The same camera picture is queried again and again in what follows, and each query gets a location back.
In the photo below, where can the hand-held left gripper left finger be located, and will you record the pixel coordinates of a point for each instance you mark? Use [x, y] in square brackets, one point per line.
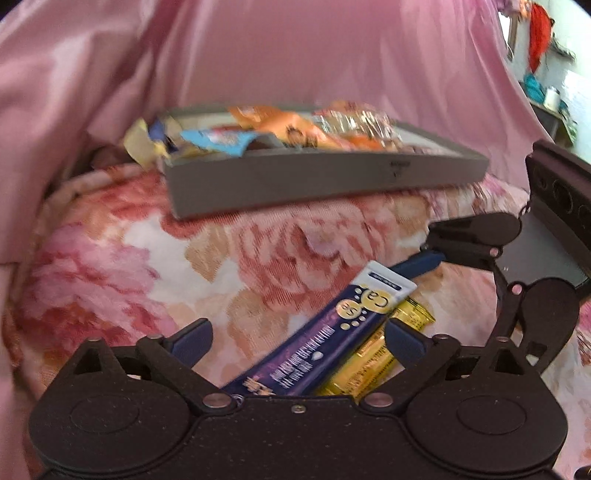
[194, 341]

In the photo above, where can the grey shallow box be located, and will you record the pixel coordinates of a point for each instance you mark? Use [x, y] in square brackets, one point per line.
[300, 180]

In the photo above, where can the pink quilt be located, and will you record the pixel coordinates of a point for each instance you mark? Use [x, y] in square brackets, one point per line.
[323, 55]

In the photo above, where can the yellow stick packet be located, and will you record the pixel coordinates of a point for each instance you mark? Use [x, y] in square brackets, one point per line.
[364, 369]

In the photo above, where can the yellow crumpled wrapper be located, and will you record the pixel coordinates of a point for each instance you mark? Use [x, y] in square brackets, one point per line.
[141, 141]

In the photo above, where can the orange snack packet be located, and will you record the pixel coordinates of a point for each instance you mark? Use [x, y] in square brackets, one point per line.
[277, 124]

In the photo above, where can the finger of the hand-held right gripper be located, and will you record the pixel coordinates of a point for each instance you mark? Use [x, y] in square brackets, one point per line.
[466, 240]
[510, 309]

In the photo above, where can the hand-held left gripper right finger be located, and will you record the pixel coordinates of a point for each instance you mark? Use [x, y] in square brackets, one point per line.
[404, 345]

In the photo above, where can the gold wrapped snacks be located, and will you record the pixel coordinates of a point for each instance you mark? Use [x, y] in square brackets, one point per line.
[360, 124]

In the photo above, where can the dark blue stick sachet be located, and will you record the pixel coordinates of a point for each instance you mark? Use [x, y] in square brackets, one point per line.
[314, 341]

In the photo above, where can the teal cloth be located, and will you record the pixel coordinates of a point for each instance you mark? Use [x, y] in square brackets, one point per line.
[534, 87]

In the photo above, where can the white jar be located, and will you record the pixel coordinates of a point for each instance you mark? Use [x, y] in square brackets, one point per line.
[552, 98]

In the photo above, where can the blue candy packet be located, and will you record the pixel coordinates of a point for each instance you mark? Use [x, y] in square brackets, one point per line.
[217, 141]

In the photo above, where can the floral bedsheet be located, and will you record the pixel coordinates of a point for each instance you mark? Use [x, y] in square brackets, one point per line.
[138, 258]

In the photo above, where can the dark side table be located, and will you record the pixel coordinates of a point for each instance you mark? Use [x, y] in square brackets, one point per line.
[551, 122]

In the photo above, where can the red hanging cloth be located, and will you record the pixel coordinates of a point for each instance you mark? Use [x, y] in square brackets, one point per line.
[539, 32]

